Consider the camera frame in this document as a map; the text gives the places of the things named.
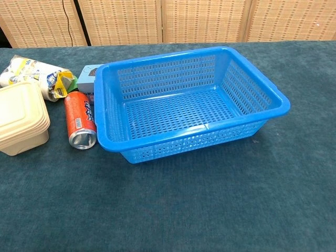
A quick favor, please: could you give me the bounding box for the black tripod stand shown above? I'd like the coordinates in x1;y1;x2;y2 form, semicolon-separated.
72;0;92;47

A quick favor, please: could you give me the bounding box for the beige lidded lunch box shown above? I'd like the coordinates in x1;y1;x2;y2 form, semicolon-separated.
0;81;51;157

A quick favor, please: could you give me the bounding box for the white packaged bag roll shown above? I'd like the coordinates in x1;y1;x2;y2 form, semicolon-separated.
0;54;76;102

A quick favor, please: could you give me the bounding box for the teal table carpet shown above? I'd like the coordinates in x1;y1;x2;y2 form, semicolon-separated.
0;40;336;252

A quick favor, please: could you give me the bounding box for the red soda can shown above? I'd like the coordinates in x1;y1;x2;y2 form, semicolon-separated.
64;91;98;151

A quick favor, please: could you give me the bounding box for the thin black hanging cable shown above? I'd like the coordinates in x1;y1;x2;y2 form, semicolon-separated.
62;0;74;47

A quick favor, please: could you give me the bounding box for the light blue speaker box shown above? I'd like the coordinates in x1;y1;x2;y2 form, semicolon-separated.
76;64;105;103

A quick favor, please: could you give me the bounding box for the blue perforated plastic basket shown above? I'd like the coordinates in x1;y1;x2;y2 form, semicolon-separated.
93;46;291;164

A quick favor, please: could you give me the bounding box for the bamboo folding screen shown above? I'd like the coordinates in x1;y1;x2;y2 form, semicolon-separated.
0;0;336;49

